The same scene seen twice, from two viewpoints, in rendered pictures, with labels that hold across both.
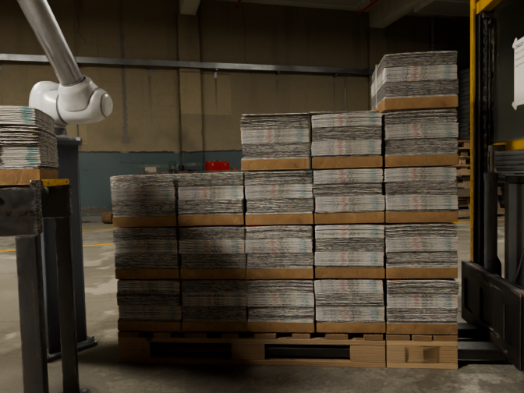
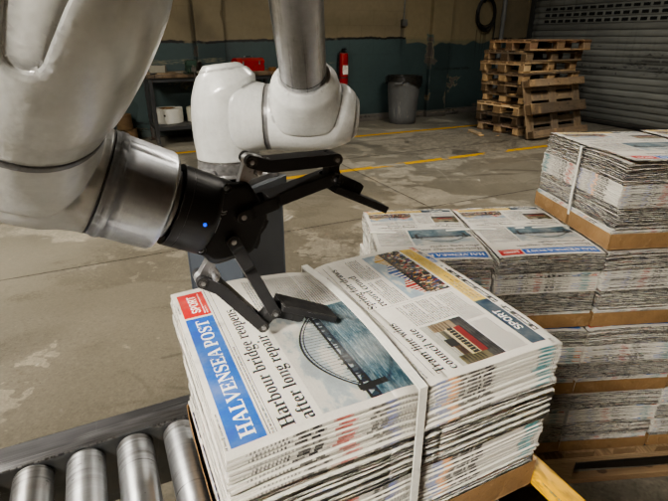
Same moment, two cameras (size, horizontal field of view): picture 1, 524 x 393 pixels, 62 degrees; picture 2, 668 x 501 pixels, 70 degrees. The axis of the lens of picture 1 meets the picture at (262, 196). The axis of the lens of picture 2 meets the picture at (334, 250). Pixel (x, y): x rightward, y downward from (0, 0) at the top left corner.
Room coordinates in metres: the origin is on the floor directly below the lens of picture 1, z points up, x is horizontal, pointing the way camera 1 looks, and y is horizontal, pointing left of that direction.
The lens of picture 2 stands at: (0.87, 0.97, 1.33)
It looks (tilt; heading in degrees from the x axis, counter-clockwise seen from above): 24 degrees down; 349
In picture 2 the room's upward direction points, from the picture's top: straight up
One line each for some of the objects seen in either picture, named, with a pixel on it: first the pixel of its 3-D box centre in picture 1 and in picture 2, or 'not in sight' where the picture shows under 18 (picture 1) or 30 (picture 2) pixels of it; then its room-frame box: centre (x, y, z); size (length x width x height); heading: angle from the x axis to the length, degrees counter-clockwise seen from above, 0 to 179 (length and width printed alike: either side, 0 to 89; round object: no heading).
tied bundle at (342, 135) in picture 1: (342, 143); not in sight; (1.98, -0.37, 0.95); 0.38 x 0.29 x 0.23; 174
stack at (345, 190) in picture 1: (250, 260); (543, 345); (2.02, 0.06, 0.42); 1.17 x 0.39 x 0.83; 84
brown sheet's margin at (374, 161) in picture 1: (343, 163); not in sight; (1.98, -0.37, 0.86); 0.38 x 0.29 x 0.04; 174
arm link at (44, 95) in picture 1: (49, 105); (229, 110); (2.09, 0.99, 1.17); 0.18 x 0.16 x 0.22; 78
